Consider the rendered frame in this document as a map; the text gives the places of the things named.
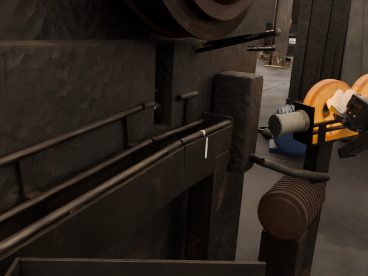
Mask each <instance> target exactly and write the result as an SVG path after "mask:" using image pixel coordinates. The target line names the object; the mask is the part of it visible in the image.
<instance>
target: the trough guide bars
mask: <svg viewBox="0 0 368 276"><path fill-rule="evenodd" d="M329 115H330V112H325V113H323V117H327V116H329ZM335 123H339V122H338V121H337V120H336V119H332V120H326V121H323V122H317V123H314V128H315V127H319V128H318V129H317V130H313V135H315V134H318V146H320V145H324V144H325V137H326V132H329V131H335V130H340V129H345V128H346V127H345V126H344V125H337V126H332V127H328V128H327V127H326V126H327V125H330V124H335Z"/></svg>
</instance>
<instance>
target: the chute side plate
mask: <svg viewBox="0 0 368 276"><path fill-rule="evenodd" d="M232 131H233V125H229V126H227V127H225V128H223V129H220V130H218V131H216V132H214V133H211V134H209V135H207V136H205V137H202V138H200V139H197V140H195V141H193V142H191V143H188V144H186V145H184V146H183V147H180V148H179V149H177V150H175V151H174V152H173V153H171V154H169V155H167V156H166V157H164V158H162V159H161V160H159V161H157V162H156V163H154V164H152V165H151V166H149V167H147V168H146V169H144V170H142V171H141V172H139V173H138V174H136V175H134V176H133V177H131V178H129V179H127V180H126V181H124V182H123V183H121V184H120V185H118V186H116V187H115V188H113V189H111V190H110V191H108V192H106V193H105V194H103V195H101V196H99V197H98V198H96V199H95V200H93V201H92V202H90V203H88V204H87V205H85V206H83V207H82V208H80V209H78V210H77V211H75V212H74V213H72V214H70V215H68V216H66V217H65V218H63V219H62V220H60V221H59V222H57V223H55V224H53V225H52V226H50V227H49V228H47V229H45V230H44V231H42V232H40V233H38V234H37V235H36V236H34V237H32V238H31V239H29V240H27V241H25V242H24V243H22V244H21V245H19V246H17V247H16V248H14V249H12V250H10V251H9V252H7V253H6V254H4V255H3V256H1V257H0V276H5V274H6V273H7V271H8V269H9V268H10V266H11V265H12V263H13V262H14V260H15V259H16V258H17V257H20V258H22V257H38V258H99V257H100V256H102V255H103V254H104V253H105V252H107V251H108V250H109V249H110V248H112V247H113V246H115V245H116V244H117V243H118V242H119V241H121V240H122V239H123V238H125V237H126V236H127V235H128V234H130V233H131V232H132V231H133V230H135V229H136V228H138V226H140V225H141V224H143V223H144V222H145V221H146V220H148V219H149V218H150V217H151V216H153V215H154V214H155V213H156V212H158V211H159V210H160V209H161V208H163V207H164V206H166V205H167V204H168V203H169V202H170V201H172V200H173V199H174V198H176V197H177V196H178V195H179V194H181V193H182V192H183V191H185V190H186V189H188V188H190V187H191V186H193V185H194V184H196V183H197V182H199V181H200V180H202V179H204V178H205V177H207V176H209V175H210V174H212V173H213V172H214V165H215V158H216V157H218V156H219V155H221V154H223V153H225V152H226V151H228V158H227V163H229V160H230V153H231V142H232ZM206 138H208V147H207V155H206V158H205V147H206Z"/></svg>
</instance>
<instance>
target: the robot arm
mask: <svg viewBox="0 0 368 276"><path fill-rule="evenodd" d="M326 103H327V106H328V108H329V112H330V113H331V115H332V116H333V118H334V119H336V120H337V121H338V122H340V123H341V124H342V125H344V126H345V127H346V128H348V129H349V130H351V131H354V132H358V134H359V135H360V136H358V137H356V138H355V139H354V140H352V141H350V142H349V143H347V144H345V145H343V146H342V147H341V148H339V149H338V153H339V155H340V157H341V158H346V159H349V158H353V157H355V156H356V155H357V154H359V153H361V152H362V151H364V150H366V149H368V98H367V97H366V96H362V95H361V94H354V91H353V90H351V89H349V90H347V91H346V92H345V94H343V91H342V90H340V89H339V90H337V91H336V93H335V94H334V96H333V97H332V98H330V99H328V100H327V102H326Z"/></svg>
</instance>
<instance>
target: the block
mask: <svg viewBox="0 0 368 276"><path fill-rule="evenodd" d="M262 89H263V76H262V75H260V74H255V73H247V72H238V71H226V72H220V73H217V74H216V77H215V87H214V101H213V109H212V113H214V114H220V115H223V116H229V117H233V122H232V123H233V131H232V142H231V153H230V160H229V163H228V164H227V170H226V171H230V172H233V173H237V174H244V173H245V172H247V171H248V170H249V169H251V168H252V167H253V165H254V162H251V161H249V157H250V154H251V153H252V154H255V151H256V141H257V132H258V123H259V117H260V108H261V99H262Z"/></svg>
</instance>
